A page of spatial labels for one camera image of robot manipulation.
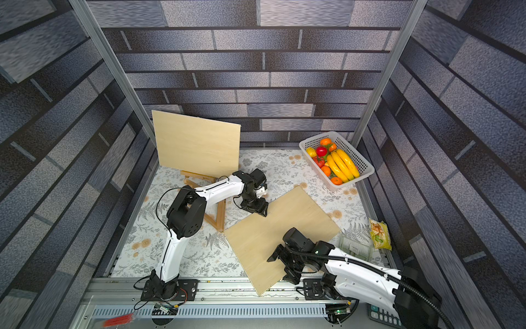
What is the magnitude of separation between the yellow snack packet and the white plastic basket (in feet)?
0.68

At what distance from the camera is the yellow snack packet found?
2.72 ft

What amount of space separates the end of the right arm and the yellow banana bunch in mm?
491

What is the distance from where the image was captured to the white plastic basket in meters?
1.00

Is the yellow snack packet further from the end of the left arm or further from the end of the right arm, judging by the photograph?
the end of the left arm
